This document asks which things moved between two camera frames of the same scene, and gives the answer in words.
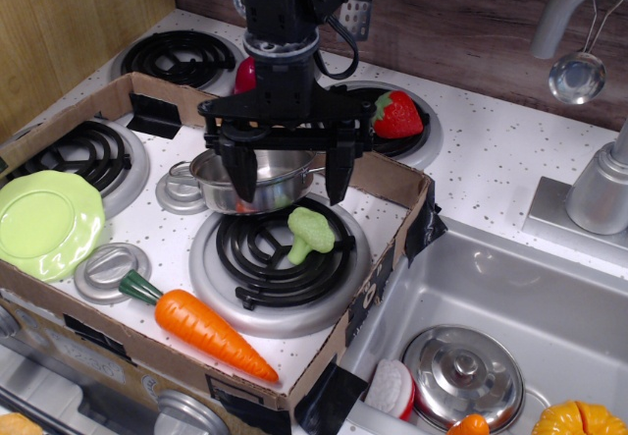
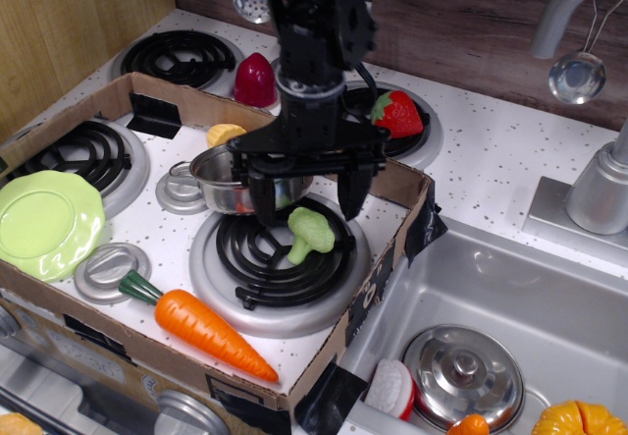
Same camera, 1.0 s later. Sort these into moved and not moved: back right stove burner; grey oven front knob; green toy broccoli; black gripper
Moved: black gripper
Not moved: grey oven front knob; green toy broccoli; back right stove burner
